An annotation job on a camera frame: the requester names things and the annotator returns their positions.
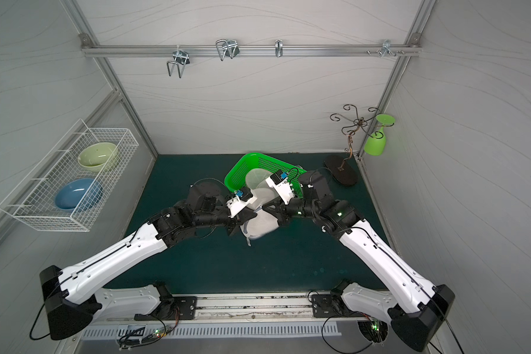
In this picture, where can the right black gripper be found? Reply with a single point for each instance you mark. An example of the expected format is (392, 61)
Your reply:
(275, 210)

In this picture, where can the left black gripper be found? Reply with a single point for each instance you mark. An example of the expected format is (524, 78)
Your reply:
(237, 219)

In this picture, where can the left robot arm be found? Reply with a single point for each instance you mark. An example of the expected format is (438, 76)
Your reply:
(76, 296)

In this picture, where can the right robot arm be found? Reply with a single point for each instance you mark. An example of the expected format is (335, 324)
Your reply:
(341, 220)

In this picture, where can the green plastic basket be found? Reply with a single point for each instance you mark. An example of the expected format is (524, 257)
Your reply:
(236, 178)

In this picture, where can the bronze cup tree stand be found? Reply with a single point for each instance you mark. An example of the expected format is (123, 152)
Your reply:
(339, 166)

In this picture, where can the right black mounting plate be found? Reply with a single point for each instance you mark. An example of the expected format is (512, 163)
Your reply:
(328, 305)

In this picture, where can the black mounting plate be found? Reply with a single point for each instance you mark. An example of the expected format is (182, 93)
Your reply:
(186, 307)
(328, 305)

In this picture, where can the green plastic wine glass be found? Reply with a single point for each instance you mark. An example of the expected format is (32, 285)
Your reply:
(376, 141)

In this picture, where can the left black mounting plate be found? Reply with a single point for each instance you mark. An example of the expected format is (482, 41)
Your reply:
(186, 307)

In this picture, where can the light green bowl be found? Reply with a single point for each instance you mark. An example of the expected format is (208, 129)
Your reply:
(103, 156)

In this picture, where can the blue bowl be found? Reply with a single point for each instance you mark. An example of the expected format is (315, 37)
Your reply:
(79, 195)

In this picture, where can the small flat metal hook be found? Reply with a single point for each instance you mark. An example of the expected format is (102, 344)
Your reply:
(278, 48)

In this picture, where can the looped metal hook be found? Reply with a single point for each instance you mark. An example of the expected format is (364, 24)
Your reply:
(227, 48)

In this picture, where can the double prong metal hook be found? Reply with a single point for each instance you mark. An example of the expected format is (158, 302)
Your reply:
(180, 59)

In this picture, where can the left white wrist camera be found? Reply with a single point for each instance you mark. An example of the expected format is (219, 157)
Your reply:
(240, 200)

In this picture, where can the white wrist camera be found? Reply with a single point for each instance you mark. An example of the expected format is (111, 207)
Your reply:
(279, 181)
(240, 200)

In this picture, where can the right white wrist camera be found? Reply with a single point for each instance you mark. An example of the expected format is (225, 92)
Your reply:
(279, 181)

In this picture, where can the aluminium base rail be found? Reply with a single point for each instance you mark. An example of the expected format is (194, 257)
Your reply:
(256, 305)

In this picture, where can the white slotted cable duct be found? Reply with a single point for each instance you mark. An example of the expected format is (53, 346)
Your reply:
(216, 330)

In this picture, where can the round floor cable port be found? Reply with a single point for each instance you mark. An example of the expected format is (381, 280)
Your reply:
(374, 331)

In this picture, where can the aluminium top rail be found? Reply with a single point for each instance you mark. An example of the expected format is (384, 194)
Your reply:
(412, 48)

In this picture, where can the white wire wall basket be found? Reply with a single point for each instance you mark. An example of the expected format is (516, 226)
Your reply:
(32, 201)

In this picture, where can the right metal rail hook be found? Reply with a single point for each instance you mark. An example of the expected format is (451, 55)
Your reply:
(386, 50)

